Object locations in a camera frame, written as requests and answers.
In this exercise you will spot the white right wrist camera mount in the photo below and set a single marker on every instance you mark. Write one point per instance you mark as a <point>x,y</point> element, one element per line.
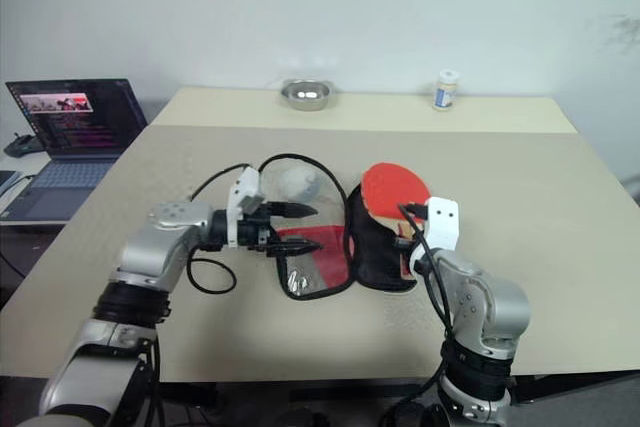
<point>442,222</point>

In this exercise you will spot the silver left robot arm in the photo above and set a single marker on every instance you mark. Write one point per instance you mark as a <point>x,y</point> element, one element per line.
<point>150,247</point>

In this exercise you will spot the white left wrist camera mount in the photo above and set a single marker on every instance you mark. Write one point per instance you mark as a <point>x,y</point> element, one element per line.
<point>245,187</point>

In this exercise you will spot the red table tennis paddle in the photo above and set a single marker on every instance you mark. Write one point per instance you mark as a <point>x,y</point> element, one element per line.
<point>390,187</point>

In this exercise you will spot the black paddle case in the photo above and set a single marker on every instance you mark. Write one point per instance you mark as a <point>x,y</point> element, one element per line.
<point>370,257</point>

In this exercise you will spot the small white bottle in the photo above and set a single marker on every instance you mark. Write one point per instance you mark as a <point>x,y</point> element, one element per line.
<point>445,92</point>

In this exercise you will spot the stainless steel bowl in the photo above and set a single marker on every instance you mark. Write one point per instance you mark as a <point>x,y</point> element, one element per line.
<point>306,93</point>

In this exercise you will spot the open grey laptop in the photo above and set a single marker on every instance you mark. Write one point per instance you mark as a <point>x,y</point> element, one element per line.
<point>75,117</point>

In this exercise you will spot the black handheld controller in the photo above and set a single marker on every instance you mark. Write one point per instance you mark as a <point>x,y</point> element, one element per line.
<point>20,145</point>

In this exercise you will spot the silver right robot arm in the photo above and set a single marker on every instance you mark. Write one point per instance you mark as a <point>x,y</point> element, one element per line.
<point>480,297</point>

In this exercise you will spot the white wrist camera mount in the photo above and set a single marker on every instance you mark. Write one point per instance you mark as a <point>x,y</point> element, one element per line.
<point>442,222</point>
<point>245,187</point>

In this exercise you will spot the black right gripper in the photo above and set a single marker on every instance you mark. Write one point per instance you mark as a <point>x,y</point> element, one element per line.
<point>403,243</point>

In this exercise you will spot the white table tennis ball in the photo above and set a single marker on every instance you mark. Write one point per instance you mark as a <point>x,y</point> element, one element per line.
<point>297,182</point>

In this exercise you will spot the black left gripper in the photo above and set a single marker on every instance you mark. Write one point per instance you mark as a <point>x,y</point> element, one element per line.
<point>252,233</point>

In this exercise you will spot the dark side desk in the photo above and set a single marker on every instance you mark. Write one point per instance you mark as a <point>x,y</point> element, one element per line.
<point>30,242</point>

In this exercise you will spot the black table frame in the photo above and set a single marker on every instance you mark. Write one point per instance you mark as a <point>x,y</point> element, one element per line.
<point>300,389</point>

